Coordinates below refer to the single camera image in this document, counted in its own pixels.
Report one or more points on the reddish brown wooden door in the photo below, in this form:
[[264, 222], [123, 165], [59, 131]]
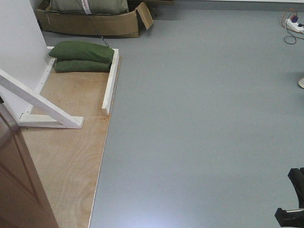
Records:
[[23, 201]]

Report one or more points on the open cardboard box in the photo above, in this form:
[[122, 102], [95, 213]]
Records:
[[124, 25]]

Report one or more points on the plywood base board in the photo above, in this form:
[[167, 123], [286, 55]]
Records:
[[68, 161]]

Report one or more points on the lower green sandbag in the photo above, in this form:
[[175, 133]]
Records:
[[81, 66]]

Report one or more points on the green sandbag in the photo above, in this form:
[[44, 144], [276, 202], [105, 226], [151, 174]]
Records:
[[80, 50], [81, 66]]

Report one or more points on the upper green sandbag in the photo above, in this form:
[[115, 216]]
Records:
[[80, 50]]

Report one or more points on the olive green large bag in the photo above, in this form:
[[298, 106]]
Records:
[[106, 7]]

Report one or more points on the white shoe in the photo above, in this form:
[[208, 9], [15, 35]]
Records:
[[301, 83]]

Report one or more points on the white power strip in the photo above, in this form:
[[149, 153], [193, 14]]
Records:
[[294, 26]]

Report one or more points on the white wooden edge rail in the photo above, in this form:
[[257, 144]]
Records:
[[109, 91]]

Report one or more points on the white wooden door frame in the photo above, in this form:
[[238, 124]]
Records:
[[24, 69]]

